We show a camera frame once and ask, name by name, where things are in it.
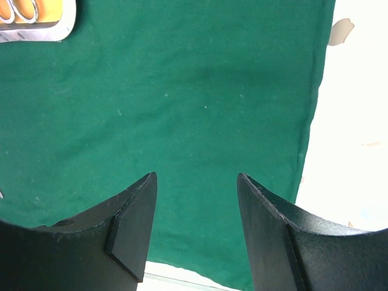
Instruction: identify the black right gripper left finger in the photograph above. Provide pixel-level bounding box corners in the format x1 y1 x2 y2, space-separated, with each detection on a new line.
1 172 158 290

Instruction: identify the dark green surgical cloth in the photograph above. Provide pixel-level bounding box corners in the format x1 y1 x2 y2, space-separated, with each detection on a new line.
1 1 335 290

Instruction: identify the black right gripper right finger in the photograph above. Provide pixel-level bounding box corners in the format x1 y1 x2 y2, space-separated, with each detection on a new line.
237 173 387 290

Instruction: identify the steel hemostat clamp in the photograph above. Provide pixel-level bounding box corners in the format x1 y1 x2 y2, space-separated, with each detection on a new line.
1 0 39 24

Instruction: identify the yellow tray liner mat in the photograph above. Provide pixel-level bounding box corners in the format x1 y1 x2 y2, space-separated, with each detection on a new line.
0 0 64 27

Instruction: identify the steel instrument tray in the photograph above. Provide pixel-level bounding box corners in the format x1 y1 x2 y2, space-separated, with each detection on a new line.
1 0 76 43

